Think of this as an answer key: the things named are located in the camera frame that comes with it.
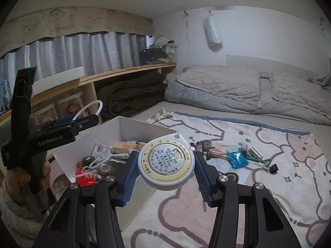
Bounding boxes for white plastic case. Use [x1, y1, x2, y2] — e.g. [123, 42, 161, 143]
[237, 169, 250, 184]

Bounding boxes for cartoon print blanket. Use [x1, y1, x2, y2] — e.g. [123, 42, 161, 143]
[122, 110, 330, 247]

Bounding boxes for white hanging pouch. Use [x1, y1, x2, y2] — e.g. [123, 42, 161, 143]
[203, 16, 222, 45]

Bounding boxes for dark brown folded blanket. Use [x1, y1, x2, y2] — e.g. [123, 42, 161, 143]
[96, 70, 167, 121]

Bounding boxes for white cap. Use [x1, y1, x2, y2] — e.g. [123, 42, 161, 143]
[153, 36, 174, 47]

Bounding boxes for green plastic clip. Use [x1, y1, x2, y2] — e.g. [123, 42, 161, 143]
[243, 147, 270, 166]

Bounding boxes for white paper sachet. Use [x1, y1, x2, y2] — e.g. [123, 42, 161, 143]
[206, 158, 232, 173]

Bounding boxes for mint green round case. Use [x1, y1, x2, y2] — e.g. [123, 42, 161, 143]
[225, 145, 240, 153]

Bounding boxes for black small box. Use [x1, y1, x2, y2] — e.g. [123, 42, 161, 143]
[269, 164, 278, 174]

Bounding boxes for white round tape measure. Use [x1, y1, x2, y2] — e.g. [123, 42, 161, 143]
[137, 133, 195, 191]

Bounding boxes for black round tin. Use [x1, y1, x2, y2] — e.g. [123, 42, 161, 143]
[224, 172, 239, 183]

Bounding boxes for person left hand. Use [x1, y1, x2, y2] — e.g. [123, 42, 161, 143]
[5, 161, 52, 206]

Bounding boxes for grey duvet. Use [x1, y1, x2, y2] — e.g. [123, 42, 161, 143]
[165, 66, 330, 125]

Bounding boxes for right beige quilted pillow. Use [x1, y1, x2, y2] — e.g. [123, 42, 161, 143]
[269, 72, 330, 119]

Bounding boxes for blue foil packet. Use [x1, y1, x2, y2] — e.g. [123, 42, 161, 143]
[227, 151, 248, 170]

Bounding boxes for left beige quilted pillow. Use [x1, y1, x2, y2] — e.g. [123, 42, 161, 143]
[176, 66, 261, 109]

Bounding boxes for oval wooden box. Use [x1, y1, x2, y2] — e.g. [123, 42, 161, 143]
[112, 141, 146, 154]

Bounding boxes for wooden shelf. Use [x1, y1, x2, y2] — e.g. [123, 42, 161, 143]
[0, 62, 178, 135]

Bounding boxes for beige quilted pillow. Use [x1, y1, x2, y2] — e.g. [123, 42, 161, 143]
[269, 72, 330, 119]
[176, 66, 261, 109]

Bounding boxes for white cardboard shoe box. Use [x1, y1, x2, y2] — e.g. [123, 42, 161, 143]
[53, 116, 179, 189]

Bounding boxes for grey curtain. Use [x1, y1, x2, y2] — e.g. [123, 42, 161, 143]
[1, 32, 146, 89]

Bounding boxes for crocheted blue brown yarn piece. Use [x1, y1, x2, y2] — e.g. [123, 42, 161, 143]
[190, 139, 213, 152]

